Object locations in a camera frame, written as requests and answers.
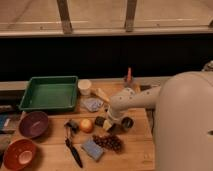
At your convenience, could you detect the orange fruit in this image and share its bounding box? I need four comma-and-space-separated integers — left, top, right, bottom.
79, 119, 94, 133

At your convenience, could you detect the small metal cup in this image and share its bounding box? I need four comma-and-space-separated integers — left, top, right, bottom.
121, 117, 134, 131

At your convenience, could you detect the red bowl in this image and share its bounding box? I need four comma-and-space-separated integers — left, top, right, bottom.
3, 139, 37, 171

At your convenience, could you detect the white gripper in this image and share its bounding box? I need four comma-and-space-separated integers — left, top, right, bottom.
103, 110, 121, 131

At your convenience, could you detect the bunch of dark grapes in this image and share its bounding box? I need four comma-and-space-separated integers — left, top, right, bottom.
92, 134, 123, 153

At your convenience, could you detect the black knife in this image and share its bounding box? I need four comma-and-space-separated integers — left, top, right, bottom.
65, 138, 83, 168

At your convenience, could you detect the purple bowl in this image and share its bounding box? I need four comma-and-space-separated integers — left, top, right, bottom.
19, 111, 49, 139

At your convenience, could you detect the black eraser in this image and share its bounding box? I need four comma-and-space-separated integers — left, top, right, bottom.
95, 116, 115, 132

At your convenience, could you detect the green plastic tray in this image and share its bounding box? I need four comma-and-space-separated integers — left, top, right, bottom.
19, 76, 78, 111

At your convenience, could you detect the blue box at edge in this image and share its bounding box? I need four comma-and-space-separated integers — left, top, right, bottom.
0, 115, 11, 131

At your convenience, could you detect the crumpled grey cloth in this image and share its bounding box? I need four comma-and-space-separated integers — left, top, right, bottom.
81, 98, 103, 112

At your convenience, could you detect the wooden-handled brush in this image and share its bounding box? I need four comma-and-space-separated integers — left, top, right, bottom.
92, 88, 109, 102

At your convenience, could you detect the small dark toy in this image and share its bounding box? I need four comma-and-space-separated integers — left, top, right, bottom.
64, 119, 79, 133

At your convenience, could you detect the white paper cup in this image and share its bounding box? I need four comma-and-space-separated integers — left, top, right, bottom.
78, 79, 92, 96

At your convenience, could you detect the blue sponge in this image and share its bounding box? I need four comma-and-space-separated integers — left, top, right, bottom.
81, 139, 104, 162

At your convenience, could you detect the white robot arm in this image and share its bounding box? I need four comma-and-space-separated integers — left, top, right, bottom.
107, 71, 213, 171

